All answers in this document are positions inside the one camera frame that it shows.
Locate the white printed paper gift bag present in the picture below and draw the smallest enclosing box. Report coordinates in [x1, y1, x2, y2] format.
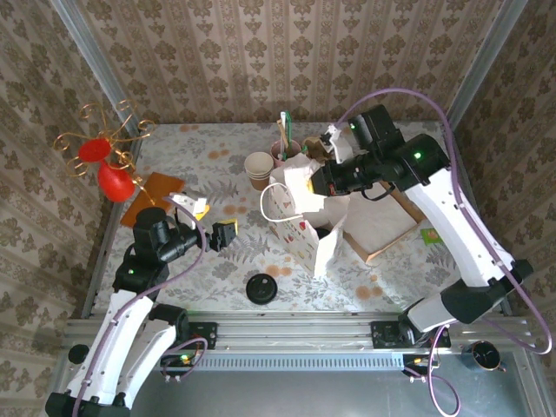
[259, 154, 352, 278]

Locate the brown bread roll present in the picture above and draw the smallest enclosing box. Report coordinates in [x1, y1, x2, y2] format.
[301, 136, 332, 165]

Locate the orange wooden board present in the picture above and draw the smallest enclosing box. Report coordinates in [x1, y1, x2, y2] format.
[120, 172, 186, 229]

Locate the pink cup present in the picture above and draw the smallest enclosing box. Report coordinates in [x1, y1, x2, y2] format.
[269, 138, 302, 169]

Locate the black plastic cup lid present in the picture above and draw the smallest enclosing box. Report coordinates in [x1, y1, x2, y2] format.
[246, 273, 278, 304]

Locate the brown cardboard tray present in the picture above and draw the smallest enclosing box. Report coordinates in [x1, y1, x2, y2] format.
[342, 182, 426, 265]

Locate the green tea bag packet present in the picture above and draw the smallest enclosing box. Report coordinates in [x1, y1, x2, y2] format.
[420, 228, 448, 245]

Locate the small circuit board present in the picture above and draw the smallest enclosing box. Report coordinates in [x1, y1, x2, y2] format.
[160, 352, 196, 370]
[402, 354, 440, 378]

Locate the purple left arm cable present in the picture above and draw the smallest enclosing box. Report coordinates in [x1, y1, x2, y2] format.
[71, 195, 208, 417]

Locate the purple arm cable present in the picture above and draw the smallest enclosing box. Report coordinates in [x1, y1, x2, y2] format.
[334, 88, 556, 417]
[71, 195, 208, 417]

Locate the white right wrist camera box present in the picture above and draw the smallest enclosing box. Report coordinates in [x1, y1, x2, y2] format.
[319, 123, 355, 164]

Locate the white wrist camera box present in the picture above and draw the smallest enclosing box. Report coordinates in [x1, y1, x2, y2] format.
[167, 192, 210, 231]
[319, 123, 355, 164]

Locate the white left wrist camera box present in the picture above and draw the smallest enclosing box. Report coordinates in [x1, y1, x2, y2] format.
[167, 192, 210, 231]

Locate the black cable loop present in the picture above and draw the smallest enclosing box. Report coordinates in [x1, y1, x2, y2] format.
[360, 181, 397, 202]

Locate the red glass gold wire ornament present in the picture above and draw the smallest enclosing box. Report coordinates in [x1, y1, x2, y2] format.
[54, 98, 157, 209]

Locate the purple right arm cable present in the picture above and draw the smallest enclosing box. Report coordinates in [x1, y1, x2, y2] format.
[334, 88, 556, 417]

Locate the aluminium table side rail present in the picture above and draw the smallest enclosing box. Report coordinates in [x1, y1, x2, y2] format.
[81, 202, 115, 321]

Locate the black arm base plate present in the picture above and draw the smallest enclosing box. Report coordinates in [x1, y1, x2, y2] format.
[370, 320, 451, 349]
[184, 320, 219, 352]

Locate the aluminium front rail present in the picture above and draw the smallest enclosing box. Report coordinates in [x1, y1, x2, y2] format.
[63, 310, 533, 355]

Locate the aluminium frame post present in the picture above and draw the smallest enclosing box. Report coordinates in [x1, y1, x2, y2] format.
[50, 0, 147, 164]
[441, 0, 529, 134]

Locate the grey slotted cable duct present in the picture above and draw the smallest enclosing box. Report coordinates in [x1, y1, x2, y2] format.
[197, 354, 407, 371]

